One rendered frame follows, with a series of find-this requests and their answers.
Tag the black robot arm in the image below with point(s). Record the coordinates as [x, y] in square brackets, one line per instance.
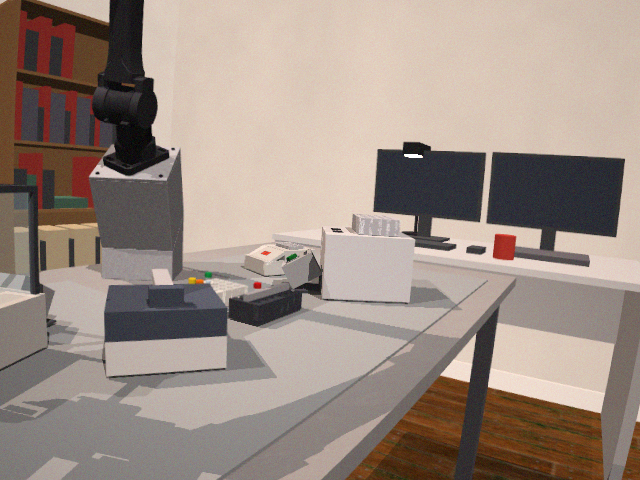
[124, 105]

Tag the white tube rack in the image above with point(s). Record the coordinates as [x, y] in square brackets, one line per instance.
[231, 289]

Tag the cream block with round holes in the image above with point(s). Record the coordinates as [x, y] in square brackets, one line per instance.
[267, 259]

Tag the grey flat mat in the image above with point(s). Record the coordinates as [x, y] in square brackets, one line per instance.
[62, 418]

